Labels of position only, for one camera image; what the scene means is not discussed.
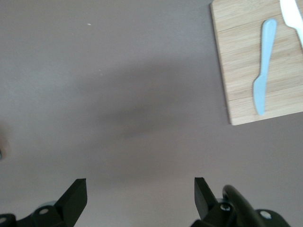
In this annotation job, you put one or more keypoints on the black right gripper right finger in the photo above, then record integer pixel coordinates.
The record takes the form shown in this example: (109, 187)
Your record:
(203, 201)

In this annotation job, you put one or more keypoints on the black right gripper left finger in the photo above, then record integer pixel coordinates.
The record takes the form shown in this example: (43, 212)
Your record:
(75, 201)

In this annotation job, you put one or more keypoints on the wooden cutting board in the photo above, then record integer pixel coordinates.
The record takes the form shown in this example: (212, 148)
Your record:
(236, 71)

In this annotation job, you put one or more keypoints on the grey plastic knife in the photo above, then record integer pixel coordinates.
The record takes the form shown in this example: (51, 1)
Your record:
(265, 59)

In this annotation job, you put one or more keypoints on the white plastic knife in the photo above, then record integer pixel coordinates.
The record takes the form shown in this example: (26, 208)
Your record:
(291, 11)

